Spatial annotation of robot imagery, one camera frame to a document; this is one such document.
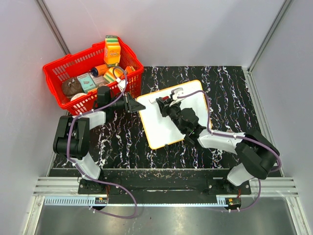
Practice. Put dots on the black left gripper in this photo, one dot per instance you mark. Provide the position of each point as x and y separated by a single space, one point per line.
131 105

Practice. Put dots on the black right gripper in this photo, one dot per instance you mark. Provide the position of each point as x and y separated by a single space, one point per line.
164 106

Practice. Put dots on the yellow framed whiteboard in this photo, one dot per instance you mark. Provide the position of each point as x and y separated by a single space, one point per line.
161 131

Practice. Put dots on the red capped whiteboard marker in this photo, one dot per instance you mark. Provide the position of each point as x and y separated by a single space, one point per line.
158 101

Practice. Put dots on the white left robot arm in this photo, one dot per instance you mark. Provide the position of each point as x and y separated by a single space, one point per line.
72 138

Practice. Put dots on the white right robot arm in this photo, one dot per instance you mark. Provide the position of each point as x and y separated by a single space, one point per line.
256 153

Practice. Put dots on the orange snack packet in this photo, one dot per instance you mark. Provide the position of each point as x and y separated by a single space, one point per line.
129 69

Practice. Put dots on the yellow green sponge pack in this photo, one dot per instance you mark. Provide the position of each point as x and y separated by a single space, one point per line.
112 74

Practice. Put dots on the orange cylindrical bottle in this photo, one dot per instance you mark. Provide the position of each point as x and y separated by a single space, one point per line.
99 70

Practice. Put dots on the teal small box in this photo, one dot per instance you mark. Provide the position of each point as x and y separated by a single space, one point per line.
86 82

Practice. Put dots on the white round lid container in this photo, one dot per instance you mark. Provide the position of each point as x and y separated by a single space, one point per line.
78 95

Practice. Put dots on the orange sponge daddy box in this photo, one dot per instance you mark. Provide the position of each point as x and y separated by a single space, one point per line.
112 51

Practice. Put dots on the brown round bread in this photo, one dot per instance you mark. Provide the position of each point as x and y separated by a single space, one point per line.
71 87

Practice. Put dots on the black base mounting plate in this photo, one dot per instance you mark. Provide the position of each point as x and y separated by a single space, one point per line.
164 186

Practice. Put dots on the red plastic shopping basket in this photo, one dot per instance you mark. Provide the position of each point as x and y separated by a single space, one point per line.
71 66

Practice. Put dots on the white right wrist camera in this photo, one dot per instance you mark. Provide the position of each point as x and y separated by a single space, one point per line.
175 94

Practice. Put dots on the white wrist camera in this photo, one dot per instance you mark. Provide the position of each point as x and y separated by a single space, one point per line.
121 83
175 94

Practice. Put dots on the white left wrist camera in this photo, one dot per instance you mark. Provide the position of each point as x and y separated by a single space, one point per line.
121 83

